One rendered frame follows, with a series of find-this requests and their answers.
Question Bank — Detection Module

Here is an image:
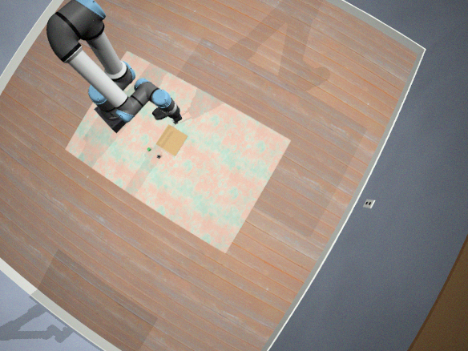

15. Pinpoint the tan flat mat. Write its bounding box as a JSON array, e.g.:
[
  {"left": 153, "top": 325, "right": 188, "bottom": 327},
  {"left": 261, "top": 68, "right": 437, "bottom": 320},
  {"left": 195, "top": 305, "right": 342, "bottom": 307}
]
[{"left": 156, "top": 124, "right": 188, "bottom": 156}]

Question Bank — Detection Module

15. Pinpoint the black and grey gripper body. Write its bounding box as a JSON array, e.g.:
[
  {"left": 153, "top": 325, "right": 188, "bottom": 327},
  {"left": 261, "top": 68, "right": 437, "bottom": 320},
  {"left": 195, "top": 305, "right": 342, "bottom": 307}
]
[{"left": 152, "top": 105, "right": 182, "bottom": 122}]

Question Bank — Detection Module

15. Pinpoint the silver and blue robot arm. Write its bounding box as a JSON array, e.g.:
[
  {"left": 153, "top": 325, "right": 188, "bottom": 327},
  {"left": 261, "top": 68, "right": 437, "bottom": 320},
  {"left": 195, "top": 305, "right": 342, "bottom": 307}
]
[{"left": 46, "top": 0, "right": 175, "bottom": 123}]

